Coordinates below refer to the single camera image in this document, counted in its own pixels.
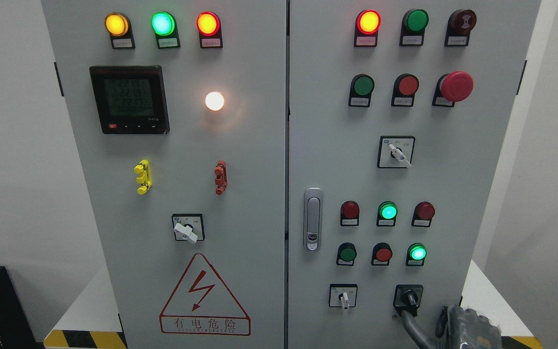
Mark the silver door latch handle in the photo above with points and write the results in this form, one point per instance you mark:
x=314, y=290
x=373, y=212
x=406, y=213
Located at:
x=313, y=207

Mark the red-yellow indicator light right door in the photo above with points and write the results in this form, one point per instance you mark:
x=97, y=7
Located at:
x=367, y=25

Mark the green push button lower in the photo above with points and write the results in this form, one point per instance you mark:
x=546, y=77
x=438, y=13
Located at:
x=346, y=254

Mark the dark red indicator light right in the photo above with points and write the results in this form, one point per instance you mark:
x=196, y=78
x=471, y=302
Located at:
x=423, y=214

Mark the white platform with hazard stripes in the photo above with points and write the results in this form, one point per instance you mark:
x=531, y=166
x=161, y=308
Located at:
x=92, y=321

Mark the grey electrical cabinet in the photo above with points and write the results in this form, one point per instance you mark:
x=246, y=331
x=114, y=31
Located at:
x=285, y=71

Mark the red push button lower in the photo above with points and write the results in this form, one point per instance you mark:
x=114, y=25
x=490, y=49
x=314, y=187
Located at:
x=381, y=254

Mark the red terminal connector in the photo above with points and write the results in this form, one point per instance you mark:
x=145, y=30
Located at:
x=221, y=180

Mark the red-yellow indicator light left door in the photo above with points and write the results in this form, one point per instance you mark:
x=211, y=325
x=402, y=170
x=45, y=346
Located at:
x=209, y=27

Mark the green lit indicator light middle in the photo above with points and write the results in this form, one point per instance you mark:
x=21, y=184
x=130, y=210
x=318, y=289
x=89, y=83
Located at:
x=387, y=213

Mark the green lit push button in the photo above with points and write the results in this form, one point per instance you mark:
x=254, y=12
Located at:
x=415, y=255

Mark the dark red indicator light left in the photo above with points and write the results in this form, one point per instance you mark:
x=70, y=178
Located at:
x=349, y=214

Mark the red-yellow indicator light door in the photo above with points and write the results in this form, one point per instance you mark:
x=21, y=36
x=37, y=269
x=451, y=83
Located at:
x=209, y=27
x=367, y=25

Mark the white lever selector switch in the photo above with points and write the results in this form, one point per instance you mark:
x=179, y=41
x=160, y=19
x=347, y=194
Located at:
x=188, y=227

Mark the black rotary knob switch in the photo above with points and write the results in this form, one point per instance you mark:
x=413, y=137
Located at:
x=407, y=298

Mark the dark red indicator light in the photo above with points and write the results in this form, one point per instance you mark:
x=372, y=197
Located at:
x=349, y=214
x=423, y=214

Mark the yellow terminal connector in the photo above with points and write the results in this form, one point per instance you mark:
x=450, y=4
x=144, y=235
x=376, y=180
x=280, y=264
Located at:
x=144, y=179

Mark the red push button upper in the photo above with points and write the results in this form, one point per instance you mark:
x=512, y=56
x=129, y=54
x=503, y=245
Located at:
x=404, y=91

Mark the red push button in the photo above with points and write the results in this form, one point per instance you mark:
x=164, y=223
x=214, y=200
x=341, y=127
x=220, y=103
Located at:
x=381, y=254
x=404, y=91

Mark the white lit indicator light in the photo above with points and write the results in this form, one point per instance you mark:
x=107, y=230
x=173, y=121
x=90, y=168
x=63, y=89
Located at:
x=214, y=101

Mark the red emergency stop mushroom button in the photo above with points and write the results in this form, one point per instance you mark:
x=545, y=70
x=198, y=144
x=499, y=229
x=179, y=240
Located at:
x=451, y=88

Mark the white selector switch upper right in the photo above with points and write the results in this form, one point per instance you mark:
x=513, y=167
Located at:
x=396, y=152

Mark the white selector switch lower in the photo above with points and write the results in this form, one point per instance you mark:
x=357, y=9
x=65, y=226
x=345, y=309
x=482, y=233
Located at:
x=342, y=296

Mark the black digital power meter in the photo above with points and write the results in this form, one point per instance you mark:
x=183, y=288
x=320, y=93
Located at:
x=130, y=99

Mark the yellow indicator light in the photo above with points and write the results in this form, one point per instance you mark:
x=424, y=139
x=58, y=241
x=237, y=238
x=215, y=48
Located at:
x=119, y=29

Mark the green push button upper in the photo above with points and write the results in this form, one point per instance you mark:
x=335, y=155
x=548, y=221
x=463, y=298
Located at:
x=360, y=93

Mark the green lit indicator light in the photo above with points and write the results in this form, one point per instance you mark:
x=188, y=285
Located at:
x=387, y=213
x=165, y=29

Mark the green unlit indicator light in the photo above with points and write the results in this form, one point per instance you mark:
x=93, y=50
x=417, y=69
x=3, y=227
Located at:
x=414, y=23

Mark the red electric hazard warning sticker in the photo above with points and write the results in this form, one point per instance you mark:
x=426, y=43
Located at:
x=202, y=304

